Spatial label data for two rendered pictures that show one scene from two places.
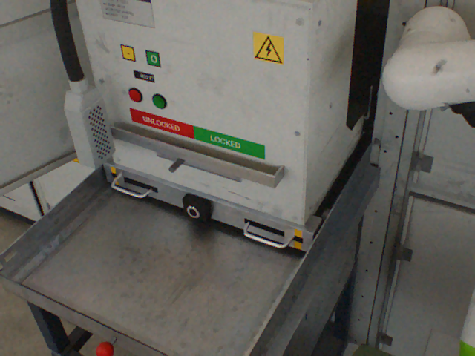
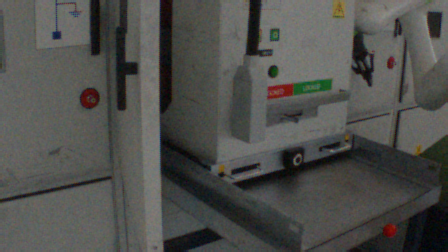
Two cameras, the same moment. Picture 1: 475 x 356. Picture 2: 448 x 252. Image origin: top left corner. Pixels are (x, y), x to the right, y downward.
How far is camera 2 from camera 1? 148 cm
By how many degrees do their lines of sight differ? 62
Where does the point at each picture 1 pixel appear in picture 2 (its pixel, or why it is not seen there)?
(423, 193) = not seen: hidden behind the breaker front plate
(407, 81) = (381, 15)
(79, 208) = (233, 207)
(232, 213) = (312, 147)
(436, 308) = not seen: hidden behind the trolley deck
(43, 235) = (265, 220)
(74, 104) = (260, 75)
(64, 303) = (347, 230)
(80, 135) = (261, 106)
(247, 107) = (326, 53)
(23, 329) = not seen: outside the picture
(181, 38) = (295, 13)
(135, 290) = (347, 203)
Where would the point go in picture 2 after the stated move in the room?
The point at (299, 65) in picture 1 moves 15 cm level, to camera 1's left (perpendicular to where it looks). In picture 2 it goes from (350, 16) to (342, 18)
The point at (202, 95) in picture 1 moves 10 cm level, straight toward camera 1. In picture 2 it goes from (302, 54) to (338, 58)
